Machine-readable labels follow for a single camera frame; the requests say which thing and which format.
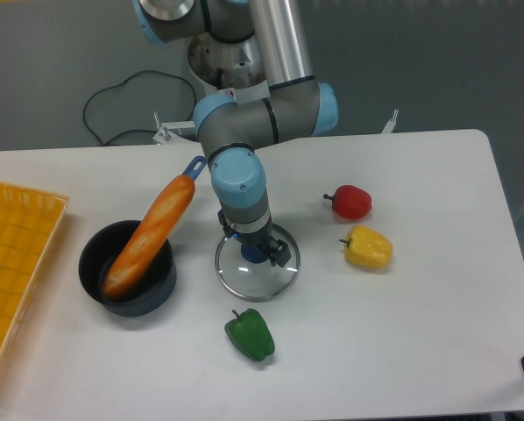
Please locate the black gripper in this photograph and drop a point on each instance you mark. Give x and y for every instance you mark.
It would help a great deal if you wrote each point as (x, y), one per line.
(257, 234)

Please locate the glass pot lid blue knob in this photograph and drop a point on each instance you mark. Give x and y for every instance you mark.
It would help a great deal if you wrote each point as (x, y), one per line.
(245, 276)

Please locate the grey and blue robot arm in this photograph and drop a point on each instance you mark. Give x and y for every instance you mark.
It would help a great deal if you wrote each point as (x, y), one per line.
(297, 105)

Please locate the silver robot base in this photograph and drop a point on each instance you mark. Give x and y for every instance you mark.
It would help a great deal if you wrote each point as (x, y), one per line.
(235, 69)

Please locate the green toy bell pepper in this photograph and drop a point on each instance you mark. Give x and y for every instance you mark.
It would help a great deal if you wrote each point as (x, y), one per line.
(250, 335)

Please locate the red toy bell pepper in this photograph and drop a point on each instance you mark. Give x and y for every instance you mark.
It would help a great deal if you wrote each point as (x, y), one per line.
(350, 202)

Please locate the yellow toy bell pepper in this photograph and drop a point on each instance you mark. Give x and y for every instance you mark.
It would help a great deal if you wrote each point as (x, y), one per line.
(365, 247)

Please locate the orange toy baguette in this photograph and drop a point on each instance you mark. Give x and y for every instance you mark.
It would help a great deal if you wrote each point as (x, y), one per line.
(131, 264)

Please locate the yellow plastic basket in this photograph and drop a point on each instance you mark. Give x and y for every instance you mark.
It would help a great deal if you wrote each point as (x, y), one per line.
(29, 219)

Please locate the dark grey pot blue handle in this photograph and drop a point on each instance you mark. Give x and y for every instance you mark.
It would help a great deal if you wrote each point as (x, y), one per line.
(102, 249)

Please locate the white metal mounting frame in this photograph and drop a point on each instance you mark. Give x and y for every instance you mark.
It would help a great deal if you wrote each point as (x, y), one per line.
(175, 132)

